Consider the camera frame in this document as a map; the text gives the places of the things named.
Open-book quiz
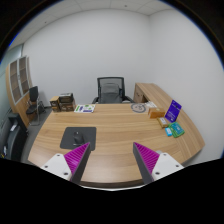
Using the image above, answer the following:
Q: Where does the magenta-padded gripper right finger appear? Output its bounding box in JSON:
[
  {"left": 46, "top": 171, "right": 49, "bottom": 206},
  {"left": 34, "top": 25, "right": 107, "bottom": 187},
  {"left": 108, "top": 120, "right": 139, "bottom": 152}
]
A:
[{"left": 132, "top": 141, "right": 184, "bottom": 186}]

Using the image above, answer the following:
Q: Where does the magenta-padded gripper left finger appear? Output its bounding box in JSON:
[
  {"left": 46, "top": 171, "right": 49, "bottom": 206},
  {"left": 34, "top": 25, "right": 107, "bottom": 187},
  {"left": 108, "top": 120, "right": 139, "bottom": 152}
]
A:
[{"left": 41, "top": 142, "right": 92, "bottom": 185}]

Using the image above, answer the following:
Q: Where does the dark grey computer mouse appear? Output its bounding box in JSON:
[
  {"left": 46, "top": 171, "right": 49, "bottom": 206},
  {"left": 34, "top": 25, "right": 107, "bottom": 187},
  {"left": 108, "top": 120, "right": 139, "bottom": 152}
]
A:
[{"left": 72, "top": 130, "right": 86, "bottom": 147}]

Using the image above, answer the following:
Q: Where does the dark grey mouse pad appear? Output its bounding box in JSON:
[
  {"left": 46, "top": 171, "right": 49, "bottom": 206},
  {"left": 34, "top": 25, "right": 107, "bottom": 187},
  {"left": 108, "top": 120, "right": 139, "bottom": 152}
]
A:
[{"left": 59, "top": 126, "right": 97, "bottom": 152}]

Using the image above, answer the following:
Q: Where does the small blue packet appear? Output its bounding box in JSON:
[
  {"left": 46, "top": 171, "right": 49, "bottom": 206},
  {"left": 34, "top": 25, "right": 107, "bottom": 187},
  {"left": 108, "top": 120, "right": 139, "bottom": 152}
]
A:
[{"left": 164, "top": 127, "right": 174, "bottom": 138}]

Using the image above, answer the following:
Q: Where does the small tan labelled box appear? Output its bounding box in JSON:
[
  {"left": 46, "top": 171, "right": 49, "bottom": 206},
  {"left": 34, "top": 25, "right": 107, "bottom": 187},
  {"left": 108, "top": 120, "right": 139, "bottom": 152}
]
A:
[{"left": 157, "top": 116, "right": 170, "bottom": 129}]

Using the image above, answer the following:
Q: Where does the green packet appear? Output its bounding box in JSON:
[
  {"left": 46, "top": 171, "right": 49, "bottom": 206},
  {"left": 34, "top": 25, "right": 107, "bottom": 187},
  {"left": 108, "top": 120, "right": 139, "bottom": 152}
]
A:
[{"left": 168, "top": 121, "right": 186, "bottom": 139}]

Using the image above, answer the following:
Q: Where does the orange-brown cardboard box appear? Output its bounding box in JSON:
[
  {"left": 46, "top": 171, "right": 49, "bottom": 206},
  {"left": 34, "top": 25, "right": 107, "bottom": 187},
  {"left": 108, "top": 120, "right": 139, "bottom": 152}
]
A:
[{"left": 147, "top": 107, "right": 167, "bottom": 120}]

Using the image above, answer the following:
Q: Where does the white green leaflet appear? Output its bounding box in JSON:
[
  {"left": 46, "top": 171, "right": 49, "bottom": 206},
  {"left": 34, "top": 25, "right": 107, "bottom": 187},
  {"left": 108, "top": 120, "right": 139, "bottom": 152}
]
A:
[{"left": 73, "top": 103, "right": 97, "bottom": 114}]

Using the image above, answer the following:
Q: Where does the dark brown box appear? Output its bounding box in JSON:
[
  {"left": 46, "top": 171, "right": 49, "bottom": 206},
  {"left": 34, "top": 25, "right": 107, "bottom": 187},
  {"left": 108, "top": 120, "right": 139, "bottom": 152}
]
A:
[{"left": 58, "top": 101, "right": 76, "bottom": 113}]

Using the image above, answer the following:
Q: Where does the purple card package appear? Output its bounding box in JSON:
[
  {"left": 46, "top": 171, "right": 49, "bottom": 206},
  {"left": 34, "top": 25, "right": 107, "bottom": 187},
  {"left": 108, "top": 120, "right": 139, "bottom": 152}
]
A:
[{"left": 164, "top": 99, "right": 183, "bottom": 123}]

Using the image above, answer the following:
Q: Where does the small brown box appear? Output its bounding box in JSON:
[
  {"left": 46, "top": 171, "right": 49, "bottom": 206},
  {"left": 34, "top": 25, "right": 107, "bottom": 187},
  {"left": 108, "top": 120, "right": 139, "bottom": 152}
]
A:
[{"left": 49, "top": 96, "right": 61, "bottom": 113}]

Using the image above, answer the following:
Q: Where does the black box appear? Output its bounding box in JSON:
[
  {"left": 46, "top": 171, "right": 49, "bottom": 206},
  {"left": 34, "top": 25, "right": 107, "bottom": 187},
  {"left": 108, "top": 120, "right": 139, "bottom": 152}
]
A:
[{"left": 58, "top": 92, "right": 74, "bottom": 104}]

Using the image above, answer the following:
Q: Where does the large black chair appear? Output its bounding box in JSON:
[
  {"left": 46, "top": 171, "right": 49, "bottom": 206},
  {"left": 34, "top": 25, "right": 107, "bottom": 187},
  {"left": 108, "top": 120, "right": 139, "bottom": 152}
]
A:
[{"left": 2, "top": 112, "right": 28, "bottom": 163}]

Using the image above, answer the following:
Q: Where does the grey backpack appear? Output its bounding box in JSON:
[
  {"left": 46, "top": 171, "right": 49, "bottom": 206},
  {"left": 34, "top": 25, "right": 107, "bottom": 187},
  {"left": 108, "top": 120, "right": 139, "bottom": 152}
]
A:
[{"left": 99, "top": 82, "right": 122, "bottom": 104}]

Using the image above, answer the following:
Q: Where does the small black chair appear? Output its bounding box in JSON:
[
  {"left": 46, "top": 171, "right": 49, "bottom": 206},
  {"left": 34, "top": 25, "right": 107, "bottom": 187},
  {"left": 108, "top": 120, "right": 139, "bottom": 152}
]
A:
[{"left": 25, "top": 85, "right": 46, "bottom": 127}]

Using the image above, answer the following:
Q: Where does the wooden shelf unit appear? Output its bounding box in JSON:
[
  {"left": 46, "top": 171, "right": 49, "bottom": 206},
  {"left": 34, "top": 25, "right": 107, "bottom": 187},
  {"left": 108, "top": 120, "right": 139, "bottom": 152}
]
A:
[{"left": 4, "top": 55, "right": 34, "bottom": 128}]

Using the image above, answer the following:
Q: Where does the black mesh office chair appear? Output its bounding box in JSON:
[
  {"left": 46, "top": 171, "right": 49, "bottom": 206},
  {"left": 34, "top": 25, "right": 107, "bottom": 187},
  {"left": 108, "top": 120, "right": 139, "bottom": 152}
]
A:
[{"left": 92, "top": 76, "right": 134, "bottom": 105}]

